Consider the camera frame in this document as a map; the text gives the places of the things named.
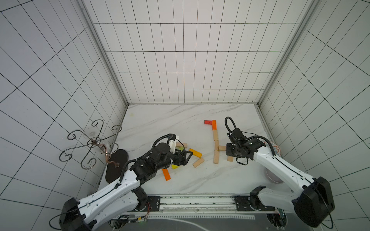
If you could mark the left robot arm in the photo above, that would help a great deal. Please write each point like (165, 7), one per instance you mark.
(75, 217)

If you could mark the amber yellow block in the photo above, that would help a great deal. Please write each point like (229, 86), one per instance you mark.
(196, 153)

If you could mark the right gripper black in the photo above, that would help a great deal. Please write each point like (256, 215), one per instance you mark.
(231, 149)

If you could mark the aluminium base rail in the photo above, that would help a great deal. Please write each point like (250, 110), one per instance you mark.
(202, 203)

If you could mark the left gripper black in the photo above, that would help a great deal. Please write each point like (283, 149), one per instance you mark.
(184, 161)

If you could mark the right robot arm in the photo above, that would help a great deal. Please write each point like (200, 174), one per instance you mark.
(309, 198)

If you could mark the orange block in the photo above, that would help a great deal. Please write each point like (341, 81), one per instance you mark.
(166, 174)
(214, 124)

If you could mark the natural wood block diagonal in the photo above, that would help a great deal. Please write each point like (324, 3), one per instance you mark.
(216, 145)
(198, 162)

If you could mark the natural wood block top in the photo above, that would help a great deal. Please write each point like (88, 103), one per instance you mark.
(181, 145)

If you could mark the natural wood block bottom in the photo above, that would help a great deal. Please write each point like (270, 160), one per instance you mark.
(216, 157)

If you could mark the purple bowl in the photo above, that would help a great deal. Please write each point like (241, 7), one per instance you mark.
(275, 179)

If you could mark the metal scroll wall ornament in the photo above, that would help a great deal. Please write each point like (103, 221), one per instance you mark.
(92, 142)

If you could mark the black round plate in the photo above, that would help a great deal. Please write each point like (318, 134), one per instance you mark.
(114, 170)

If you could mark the patterned red blue plate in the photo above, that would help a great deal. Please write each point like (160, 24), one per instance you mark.
(277, 150)

